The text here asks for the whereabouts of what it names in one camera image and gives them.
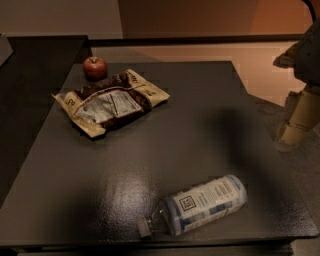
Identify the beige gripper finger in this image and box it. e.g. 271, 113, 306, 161
274, 85, 320, 152

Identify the brown chip bag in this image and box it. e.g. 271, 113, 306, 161
54, 69, 169, 138

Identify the blue plastic bottle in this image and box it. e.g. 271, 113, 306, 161
138, 175, 247, 238

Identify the red apple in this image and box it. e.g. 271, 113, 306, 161
82, 56, 107, 81

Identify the black cable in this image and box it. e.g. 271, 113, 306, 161
301, 0, 318, 24

